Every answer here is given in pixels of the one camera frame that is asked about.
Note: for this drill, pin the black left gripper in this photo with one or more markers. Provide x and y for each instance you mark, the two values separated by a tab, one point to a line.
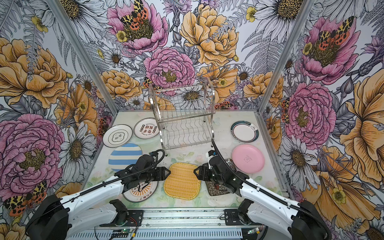
157	174

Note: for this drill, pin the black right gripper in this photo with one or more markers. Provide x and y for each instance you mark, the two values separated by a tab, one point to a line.
205	173

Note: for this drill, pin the yellow woven square plate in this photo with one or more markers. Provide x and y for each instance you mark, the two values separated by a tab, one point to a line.
182	183

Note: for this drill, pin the black floral square plate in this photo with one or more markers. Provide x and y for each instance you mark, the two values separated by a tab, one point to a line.
217	189

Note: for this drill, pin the pink round plate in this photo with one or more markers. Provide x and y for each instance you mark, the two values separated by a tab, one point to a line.
248	158

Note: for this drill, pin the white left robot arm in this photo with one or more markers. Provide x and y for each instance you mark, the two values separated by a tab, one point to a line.
60	217

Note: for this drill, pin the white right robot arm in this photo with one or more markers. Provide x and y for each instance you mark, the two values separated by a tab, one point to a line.
296	220

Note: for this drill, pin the chrome two-tier dish rack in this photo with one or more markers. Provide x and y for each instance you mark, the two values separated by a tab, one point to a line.
184	115

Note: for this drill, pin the white plate orange sunburst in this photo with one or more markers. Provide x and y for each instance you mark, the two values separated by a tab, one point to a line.
141	192

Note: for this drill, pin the blue white striped plate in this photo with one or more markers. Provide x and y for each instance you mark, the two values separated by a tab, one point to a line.
124	156

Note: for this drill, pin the white plate red characters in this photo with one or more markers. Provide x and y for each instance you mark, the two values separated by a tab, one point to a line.
146	129

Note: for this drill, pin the white plate green rim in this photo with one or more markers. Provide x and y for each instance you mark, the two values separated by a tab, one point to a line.
117	136

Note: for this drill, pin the white plate green red band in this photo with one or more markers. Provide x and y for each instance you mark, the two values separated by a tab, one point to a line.
244	131

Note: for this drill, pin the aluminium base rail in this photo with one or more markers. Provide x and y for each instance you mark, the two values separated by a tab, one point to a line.
178	224

